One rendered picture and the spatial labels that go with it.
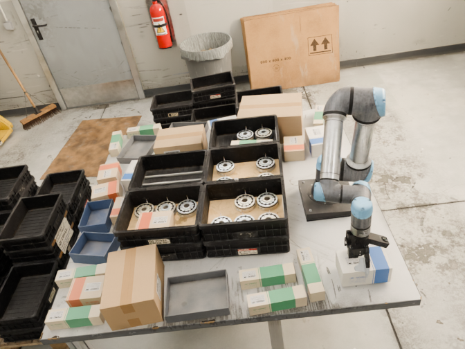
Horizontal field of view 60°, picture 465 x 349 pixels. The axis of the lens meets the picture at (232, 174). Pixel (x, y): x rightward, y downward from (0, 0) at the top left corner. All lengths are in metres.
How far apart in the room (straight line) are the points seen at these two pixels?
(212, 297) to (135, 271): 0.35
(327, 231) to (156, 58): 3.49
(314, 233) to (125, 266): 0.89
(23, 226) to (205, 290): 1.53
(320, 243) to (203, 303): 0.61
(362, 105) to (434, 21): 3.72
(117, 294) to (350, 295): 0.96
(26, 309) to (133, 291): 1.15
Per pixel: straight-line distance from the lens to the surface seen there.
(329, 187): 1.63
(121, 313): 1.78
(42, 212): 3.02
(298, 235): 2.01
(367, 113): 1.73
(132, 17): 4.89
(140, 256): 1.87
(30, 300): 2.83
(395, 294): 1.84
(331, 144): 1.66
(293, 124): 2.53
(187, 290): 1.88
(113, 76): 5.16
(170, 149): 2.50
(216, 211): 2.00
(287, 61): 4.76
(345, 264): 1.77
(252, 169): 2.21
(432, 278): 2.83
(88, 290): 1.97
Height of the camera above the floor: 2.18
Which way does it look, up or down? 38 degrees down
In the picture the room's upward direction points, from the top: 10 degrees counter-clockwise
